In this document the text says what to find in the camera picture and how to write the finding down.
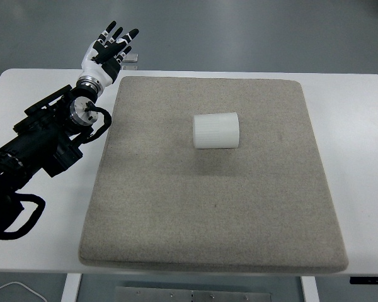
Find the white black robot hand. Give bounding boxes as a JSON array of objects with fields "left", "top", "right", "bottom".
[{"left": 80, "top": 20, "right": 140, "bottom": 87}]

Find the white ribbed cup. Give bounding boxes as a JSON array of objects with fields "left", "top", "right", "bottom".
[{"left": 192, "top": 111, "right": 241, "bottom": 150}]

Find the beige fabric mat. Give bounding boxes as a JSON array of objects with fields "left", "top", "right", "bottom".
[{"left": 77, "top": 75, "right": 349, "bottom": 274}]

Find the white table leg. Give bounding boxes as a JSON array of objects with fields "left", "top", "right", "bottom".
[
  {"left": 301, "top": 276, "right": 319, "bottom": 302},
  {"left": 60, "top": 272, "right": 83, "bottom": 302}
]

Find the grey metal plate with screws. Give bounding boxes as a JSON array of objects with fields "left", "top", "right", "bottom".
[{"left": 115, "top": 286, "right": 273, "bottom": 302}]

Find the black table control panel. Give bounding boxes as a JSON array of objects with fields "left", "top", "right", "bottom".
[{"left": 349, "top": 276, "right": 378, "bottom": 286}]

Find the white cable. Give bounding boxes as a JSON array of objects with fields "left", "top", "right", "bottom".
[{"left": 0, "top": 281, "right": 47, "bottom": 302}]

